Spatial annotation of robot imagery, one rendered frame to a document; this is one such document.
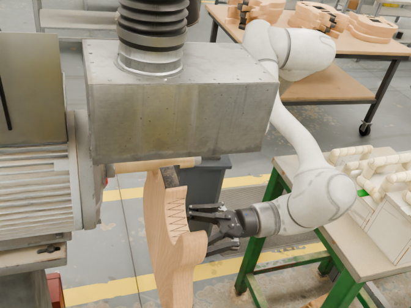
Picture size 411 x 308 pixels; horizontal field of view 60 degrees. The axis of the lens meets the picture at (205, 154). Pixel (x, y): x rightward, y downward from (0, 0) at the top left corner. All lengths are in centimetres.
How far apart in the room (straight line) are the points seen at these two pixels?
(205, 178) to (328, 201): 106
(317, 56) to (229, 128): 70
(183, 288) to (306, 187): 35
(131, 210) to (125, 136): 189
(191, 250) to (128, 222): 175
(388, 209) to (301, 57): 54
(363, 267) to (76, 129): 90
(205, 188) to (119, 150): 128
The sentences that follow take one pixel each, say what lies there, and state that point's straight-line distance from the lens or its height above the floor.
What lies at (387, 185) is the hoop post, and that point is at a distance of 127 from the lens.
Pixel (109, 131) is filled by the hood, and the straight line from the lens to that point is 56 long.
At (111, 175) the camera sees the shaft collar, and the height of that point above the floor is 125.
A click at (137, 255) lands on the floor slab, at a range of 221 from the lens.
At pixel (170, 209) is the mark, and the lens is 74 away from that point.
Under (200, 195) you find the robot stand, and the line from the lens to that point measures 187.
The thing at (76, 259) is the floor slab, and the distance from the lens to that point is 222.
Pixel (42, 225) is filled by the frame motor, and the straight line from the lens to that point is 75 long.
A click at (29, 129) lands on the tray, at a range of 66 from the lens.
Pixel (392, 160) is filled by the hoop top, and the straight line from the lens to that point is 136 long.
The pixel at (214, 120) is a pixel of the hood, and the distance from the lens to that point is 60.
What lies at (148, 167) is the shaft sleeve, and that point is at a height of 125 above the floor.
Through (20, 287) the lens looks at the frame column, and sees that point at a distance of 92.
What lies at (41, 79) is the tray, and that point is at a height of 150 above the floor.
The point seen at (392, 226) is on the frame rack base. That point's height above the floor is 103.
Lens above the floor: 176
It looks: 36 degrees down
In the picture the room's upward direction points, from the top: 10 degrees clockwise
